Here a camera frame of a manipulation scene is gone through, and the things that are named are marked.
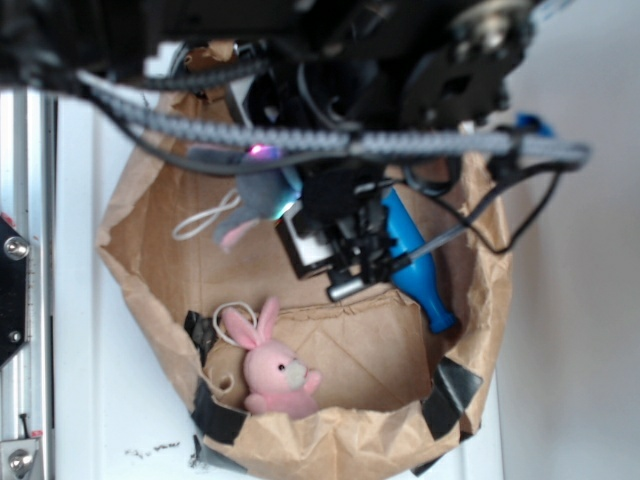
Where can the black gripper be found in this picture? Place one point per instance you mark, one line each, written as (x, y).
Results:
(345, 204)

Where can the gray plush mouse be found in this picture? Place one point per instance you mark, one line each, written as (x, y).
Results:
(257, 201)

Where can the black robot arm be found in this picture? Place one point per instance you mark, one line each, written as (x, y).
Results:
(351, 64)

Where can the pink plush bunny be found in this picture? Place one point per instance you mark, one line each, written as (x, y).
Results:
(278, 381)

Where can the brown paper bag tray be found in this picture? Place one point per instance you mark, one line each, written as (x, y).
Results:
(393, 396)

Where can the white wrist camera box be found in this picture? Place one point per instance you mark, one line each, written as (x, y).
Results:
(310, 255)

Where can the aluminium extrusion rail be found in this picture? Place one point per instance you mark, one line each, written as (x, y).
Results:
(28, 161)

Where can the black octagonal mount plate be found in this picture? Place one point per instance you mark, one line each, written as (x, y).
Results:
(13, 289)

